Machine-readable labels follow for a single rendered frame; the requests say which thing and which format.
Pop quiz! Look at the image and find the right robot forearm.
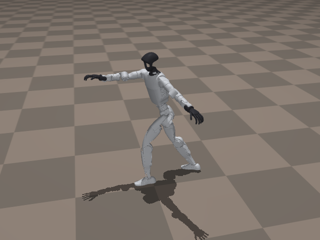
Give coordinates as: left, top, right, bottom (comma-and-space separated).
102, 72, 122, 82

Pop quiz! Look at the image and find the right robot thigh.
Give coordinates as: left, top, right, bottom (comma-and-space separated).
163, 118, 184, 148

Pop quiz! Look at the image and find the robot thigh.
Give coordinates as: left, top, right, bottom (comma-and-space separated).
142, 113, 173, 151
163, 118, 184, 148

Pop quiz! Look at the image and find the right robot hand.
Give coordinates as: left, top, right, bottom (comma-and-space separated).
84, 74, 107, 81

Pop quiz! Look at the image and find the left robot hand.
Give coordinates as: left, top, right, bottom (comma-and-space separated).
184, 105, 204, 124

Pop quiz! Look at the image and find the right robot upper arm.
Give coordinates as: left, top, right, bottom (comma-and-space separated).
120, 68, 147, 82

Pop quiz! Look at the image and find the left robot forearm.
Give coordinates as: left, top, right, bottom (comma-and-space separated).
174, 88, 192, 111

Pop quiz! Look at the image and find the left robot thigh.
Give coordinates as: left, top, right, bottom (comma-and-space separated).
142, 113, 173, 151

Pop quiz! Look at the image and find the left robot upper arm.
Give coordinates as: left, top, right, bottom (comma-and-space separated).
158, 76, 178, 99

